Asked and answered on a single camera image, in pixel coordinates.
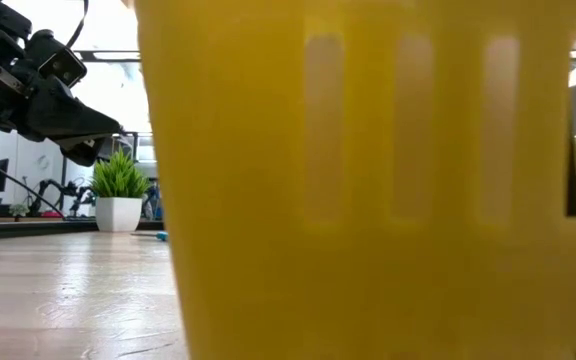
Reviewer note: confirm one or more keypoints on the small red object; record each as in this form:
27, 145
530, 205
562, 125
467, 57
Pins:
52, 215

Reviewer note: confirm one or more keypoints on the potted green plant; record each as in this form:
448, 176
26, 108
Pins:
118, 215

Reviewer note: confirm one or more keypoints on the background black robot arm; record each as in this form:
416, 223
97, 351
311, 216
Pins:
70, 189

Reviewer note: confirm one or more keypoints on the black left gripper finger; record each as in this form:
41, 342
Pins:
78, 122

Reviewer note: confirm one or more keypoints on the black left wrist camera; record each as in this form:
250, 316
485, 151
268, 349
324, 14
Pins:
60, 62

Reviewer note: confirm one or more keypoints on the small succulent plant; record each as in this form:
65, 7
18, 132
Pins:
19, 210

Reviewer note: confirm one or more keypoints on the yellow plastic basket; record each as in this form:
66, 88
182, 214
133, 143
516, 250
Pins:
368, 200

